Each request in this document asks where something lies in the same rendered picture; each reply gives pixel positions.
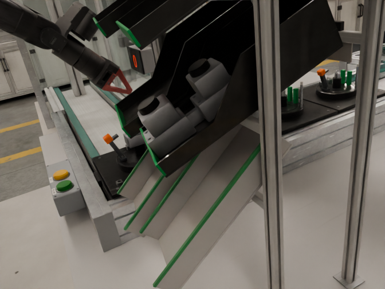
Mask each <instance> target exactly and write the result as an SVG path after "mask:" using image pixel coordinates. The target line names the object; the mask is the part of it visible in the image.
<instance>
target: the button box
mask: <svg viewBox="0 0 385 289"><path fill-rule="evenodd" d="M59 170H67V171H68V173H69V175H68V176H67V177H65V178H63V179H59V180H56V179H54V177H53V174H54V173H55V172H57V171H59ZM46 171H47V174H48V179H49V184H50V188H51V191H52V196H53V200H54V203H55V205H56V208H57V211H58V213H59V215H60V217H62V216H64V215H67V214H69V213H73V212H75V211H78V210H80V209H83V208H86V207H87V206H86V203H85V200H84V197H83V194H82V192H81V189H80V186H79V184H78V181H77V178H76V176H75V174H74V171H73V169H72V165H71V164H70V161H69V160H68V159H66V160H64V161H61V162H57V163H54V164H51V165H47V166H46ZM64 180H70V181H72V184H73V186H72V187H71V188H70V189H68V190H66V191H63V192H59V191H58V190H57V188H56V186H57V184H58V183H59V182H61V181H64Z"/></svg>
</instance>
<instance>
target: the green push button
mask: <svg viewBox="0 0 385 289"><path fill-rule="evenodd" d="M72 186H73V184H72V181H70V180H64V181H61V182H59V183H58V184H57V186H56V188H57V190H58V191H59V192H63V191H66V190H68V189H70V188H71V187H72Z"/></svg>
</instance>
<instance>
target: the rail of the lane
mask: <svg viewBox="0 0 385 289"><path fill-rule="evenodd" d="M51 115H52V118H53V121H54V125H55V127H56V130H57V133H58V136H59V138H60V141H61V143H62V146H63V148H64V151H65V154H66V156H67V159H68V160H69V161H70V164H71V165H72V169H73V171H74V174H75V176H76V178H77V181H78V184H79V186H80V189H81V192H82V195H83V197H84V200H85V203H86V206H87V210H88V213H89V216H90V218H91V221H92V224H93V226H94V228H95V231H96V234H97V237H98V238H99V242H100V244H101V247H102V249H103V252H106V251H109V250H111V249H114V248H116V247H118V246H120V245H122V243H121V240H120V236H119V233H118V230H117V226H116V223H115V219H114V216H113V213H112V210H111V208H110V206H109V204H108V202H107V200H106V198H105V196H104V194H103V192H102V190H101V188H100V187H101V186H102V185H103V183H102V181H101V179H100V177H99V175H98V173H97V172H93V173H92V171H91V168H90V167H89V165H88V163H87V160H86V159H85V157H84V154H83V152H82V151H81V149H80V146H79V145H78V143H77V141H76V138H75V137H74V135H73V133H72V130H71V129H70V127H69V125H68V123H67V121H66V119H65V117H64V115H63V113H62V111H57V113H55V112H52V113H51Z"/></svg>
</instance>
